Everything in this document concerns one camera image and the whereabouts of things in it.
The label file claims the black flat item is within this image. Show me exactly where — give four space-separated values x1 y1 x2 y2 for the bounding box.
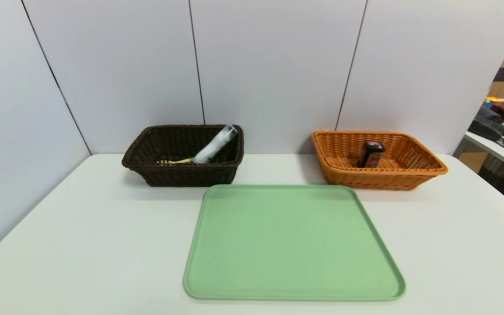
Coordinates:
468 120 504 150

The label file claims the black drink carton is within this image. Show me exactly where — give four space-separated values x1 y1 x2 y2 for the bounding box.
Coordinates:
357 140 386 168

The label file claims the white side table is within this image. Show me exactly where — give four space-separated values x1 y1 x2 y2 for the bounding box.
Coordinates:
464 131 504 172

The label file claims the clear plastic white bottle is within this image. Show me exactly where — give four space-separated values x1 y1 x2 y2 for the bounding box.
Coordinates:
193 124 238 165

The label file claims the orange wicker basket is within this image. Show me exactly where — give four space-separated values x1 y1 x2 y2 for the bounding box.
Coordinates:
311 130 448 191

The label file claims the dark brown wicker basket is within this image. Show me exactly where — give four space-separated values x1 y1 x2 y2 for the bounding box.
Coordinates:
121 125 245 188

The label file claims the light green plastic tray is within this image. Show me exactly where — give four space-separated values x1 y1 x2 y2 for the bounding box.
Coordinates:
183 184 406 301

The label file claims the dark grey cloth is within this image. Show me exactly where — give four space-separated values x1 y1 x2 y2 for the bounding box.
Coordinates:
475 107 501 124

